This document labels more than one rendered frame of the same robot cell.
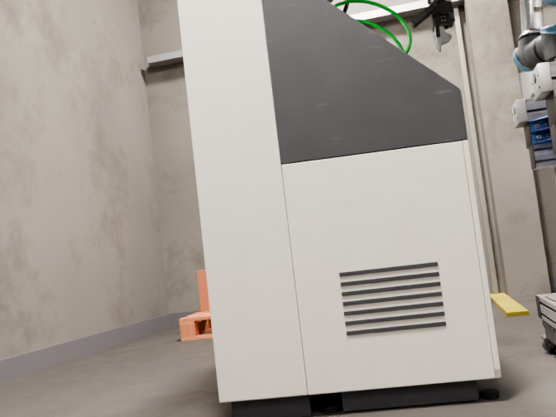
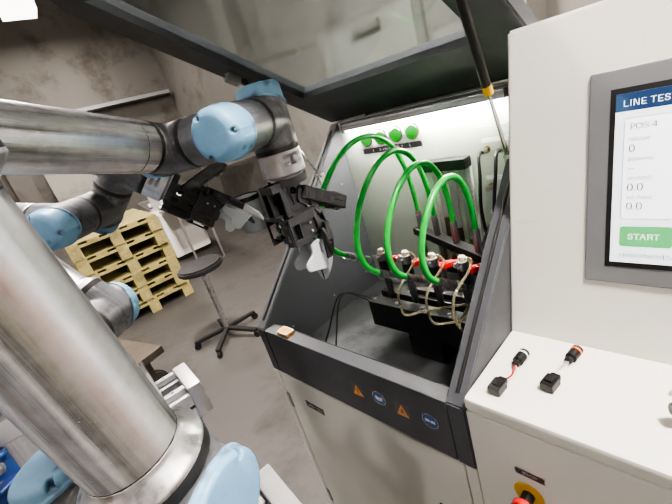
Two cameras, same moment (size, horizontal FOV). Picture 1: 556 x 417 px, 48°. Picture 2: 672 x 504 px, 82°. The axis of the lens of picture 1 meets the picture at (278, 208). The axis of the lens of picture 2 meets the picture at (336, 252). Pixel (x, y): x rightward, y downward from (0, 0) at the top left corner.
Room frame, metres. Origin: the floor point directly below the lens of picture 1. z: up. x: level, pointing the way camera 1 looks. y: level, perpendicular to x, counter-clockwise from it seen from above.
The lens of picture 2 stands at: (2.84, -1.17, 1.52)
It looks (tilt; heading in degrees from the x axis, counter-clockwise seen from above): 21 degrees down; 134
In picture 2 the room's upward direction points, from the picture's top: 17 degrees counter-clockwise
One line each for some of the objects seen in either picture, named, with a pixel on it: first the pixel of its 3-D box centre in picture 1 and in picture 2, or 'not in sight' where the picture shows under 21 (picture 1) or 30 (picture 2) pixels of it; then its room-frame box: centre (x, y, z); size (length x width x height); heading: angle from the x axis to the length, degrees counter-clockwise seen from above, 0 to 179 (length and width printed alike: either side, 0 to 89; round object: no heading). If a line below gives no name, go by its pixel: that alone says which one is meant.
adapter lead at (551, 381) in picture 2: not in sight; (562, 367); (2.70, -0.56, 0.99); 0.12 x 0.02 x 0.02; 75
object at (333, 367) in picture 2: not in sight; (347, 377); (2.22, -0.62, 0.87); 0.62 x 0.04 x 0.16; 173
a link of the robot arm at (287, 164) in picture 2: not in sight; (283, 164); (2.33, -0.71, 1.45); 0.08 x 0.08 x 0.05
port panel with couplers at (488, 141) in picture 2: not in sight; (505, 184); (2.52, -0.15, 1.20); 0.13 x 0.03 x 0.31; 173
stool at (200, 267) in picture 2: not in sight; (215, 300); (0.11, 0.18, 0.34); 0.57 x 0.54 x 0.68; 71
